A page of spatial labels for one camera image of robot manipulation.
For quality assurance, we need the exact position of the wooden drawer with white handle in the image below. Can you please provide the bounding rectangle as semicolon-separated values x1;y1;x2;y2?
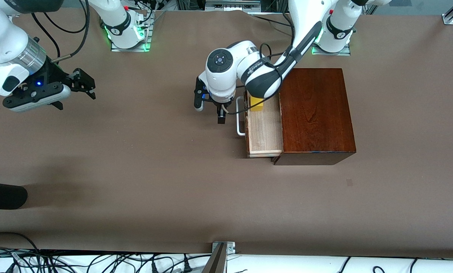
236;89;284;158

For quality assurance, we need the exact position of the dark wooden drawer cabinet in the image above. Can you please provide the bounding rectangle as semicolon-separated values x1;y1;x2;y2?
271;68;357;166

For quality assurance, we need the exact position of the black cylinder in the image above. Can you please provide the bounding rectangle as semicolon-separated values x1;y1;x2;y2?
0;181;28;210

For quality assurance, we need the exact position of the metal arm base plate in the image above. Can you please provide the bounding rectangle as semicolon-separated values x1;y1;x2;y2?
312;36;351;56
111;11;153;52

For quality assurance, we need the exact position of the aluminium frame with sockets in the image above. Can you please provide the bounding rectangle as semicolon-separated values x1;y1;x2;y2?
175;0;291;13

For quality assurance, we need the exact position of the small aluminium bracket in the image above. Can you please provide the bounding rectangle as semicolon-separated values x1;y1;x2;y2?
212;242;236;254

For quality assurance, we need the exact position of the dark camera mount beam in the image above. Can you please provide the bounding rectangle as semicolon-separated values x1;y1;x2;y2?
202;243;227;273

